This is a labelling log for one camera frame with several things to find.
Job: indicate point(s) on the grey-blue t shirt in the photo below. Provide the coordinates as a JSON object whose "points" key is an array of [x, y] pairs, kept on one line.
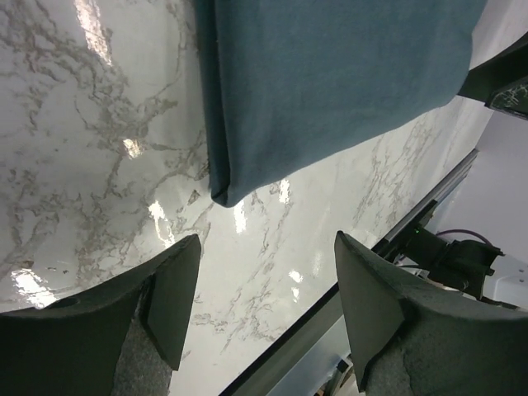
{"points": [[289, 83]]}

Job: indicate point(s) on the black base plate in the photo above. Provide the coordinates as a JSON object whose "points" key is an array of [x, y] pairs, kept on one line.
{"points": [[287, 350]]}

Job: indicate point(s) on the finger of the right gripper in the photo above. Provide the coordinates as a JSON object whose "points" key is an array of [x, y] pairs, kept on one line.
{"points": [[501, 82]]}

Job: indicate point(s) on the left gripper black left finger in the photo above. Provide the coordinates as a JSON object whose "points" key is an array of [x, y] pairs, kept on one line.
{"points": [[123, 337]]}

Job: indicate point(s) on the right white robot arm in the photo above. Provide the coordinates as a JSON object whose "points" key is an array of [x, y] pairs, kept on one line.
{"points": [[477, 268]]}

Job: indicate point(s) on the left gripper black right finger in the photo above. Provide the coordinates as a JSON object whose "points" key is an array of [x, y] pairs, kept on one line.
{"points": [[409, 337]]}

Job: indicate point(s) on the aluminium rail frame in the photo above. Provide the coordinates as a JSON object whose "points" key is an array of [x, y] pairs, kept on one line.
{"points": [[393, 242]]}

